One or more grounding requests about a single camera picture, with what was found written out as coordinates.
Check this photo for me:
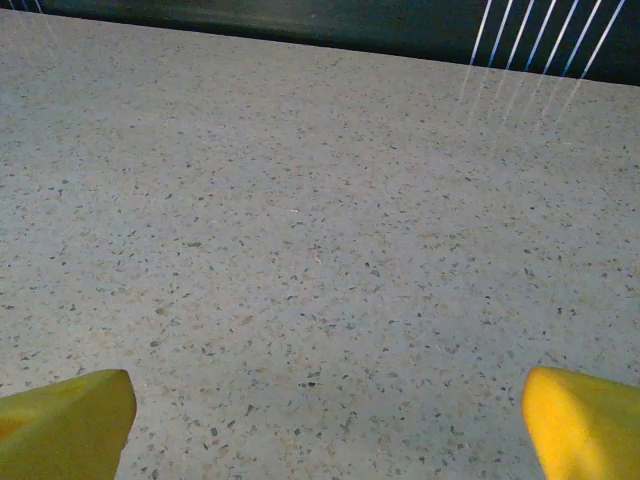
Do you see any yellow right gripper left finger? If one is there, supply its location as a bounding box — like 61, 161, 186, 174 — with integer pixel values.
0, 368, 138, 480

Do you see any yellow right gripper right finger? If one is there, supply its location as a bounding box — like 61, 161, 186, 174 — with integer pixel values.
521, 366, 640, 480

